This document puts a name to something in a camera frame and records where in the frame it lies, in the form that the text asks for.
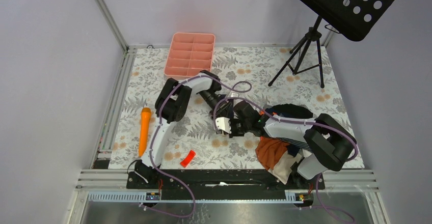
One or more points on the orange garment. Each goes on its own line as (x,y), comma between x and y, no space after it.
(269,151)

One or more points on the orange toy microphone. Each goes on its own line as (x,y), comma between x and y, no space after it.
(144,128)

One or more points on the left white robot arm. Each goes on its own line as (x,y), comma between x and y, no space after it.
(171,106)

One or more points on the black garment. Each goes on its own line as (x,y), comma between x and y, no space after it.
(290,111)

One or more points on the white cream garment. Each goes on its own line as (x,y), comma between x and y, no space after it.
(282,169)

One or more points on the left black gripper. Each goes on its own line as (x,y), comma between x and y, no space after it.
(222,109)

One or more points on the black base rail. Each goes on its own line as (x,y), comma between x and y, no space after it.
(250,185)

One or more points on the black music stand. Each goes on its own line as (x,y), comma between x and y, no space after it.
(352,18)

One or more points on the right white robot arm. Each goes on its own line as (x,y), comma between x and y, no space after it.
(329,144)

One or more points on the pink divided organizer tray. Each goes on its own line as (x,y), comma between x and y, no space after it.
(189,54)

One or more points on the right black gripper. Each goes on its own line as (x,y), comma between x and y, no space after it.
(233,134)

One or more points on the small red plastic piece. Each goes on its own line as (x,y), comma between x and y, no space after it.
(188,159)

